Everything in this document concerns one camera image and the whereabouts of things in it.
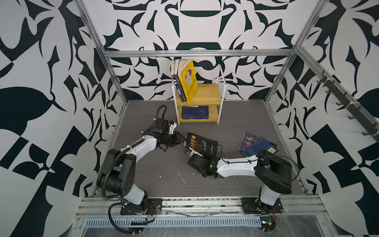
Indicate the black book leaning on shelf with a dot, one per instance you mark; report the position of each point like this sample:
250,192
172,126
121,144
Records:
172,71

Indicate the black Murphy's law book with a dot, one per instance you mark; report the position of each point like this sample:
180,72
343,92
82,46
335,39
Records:
205,146

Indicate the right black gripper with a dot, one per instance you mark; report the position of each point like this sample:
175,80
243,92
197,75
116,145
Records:
210,159

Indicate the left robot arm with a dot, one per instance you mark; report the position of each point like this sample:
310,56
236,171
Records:
117,174

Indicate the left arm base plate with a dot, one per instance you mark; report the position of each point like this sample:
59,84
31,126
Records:
150,206

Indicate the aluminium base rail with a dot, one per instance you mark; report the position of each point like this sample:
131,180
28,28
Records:
193,206

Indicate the aluminium frame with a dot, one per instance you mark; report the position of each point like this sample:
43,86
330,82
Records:
298,50

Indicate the small electronics board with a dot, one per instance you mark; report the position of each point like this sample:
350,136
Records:
267,224

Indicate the white cable duct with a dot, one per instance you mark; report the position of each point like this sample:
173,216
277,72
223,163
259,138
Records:
160,222

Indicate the black hook rail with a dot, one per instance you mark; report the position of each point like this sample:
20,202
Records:
356,109

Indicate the white wooden bookshelf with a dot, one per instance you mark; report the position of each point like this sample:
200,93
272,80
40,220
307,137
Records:
206,95

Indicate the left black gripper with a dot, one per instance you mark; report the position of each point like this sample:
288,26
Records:
177,140

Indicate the navy book yellow label right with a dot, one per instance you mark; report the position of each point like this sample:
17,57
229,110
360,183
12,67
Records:
260,144

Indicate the yellow cartoon cover book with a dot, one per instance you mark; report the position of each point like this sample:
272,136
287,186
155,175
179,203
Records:
187,77

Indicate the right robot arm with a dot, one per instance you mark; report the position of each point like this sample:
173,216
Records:
274,171

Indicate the purple book under right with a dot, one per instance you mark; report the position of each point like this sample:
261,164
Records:
247,140

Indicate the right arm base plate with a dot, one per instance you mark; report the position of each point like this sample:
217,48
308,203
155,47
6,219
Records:
255,206

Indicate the purple Guiguzi portrait book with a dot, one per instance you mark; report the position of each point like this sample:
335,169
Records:
178,82

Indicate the navy Yijing book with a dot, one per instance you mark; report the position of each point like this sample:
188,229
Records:
192,113

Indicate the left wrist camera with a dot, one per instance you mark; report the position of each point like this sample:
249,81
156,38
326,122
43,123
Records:
171,127

